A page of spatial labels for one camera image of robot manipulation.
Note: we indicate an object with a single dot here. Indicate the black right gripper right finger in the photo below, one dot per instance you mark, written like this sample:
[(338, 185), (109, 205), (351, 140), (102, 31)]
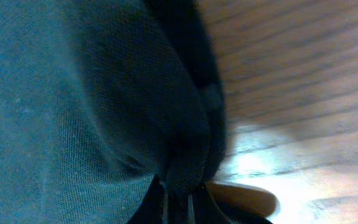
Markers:
[(203, 209)]

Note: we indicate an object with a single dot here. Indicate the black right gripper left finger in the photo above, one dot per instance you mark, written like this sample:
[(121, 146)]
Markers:
[(154, 207)]

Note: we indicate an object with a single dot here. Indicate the black shirt with white logo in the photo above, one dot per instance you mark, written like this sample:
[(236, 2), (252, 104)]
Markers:
[(98, 97)]

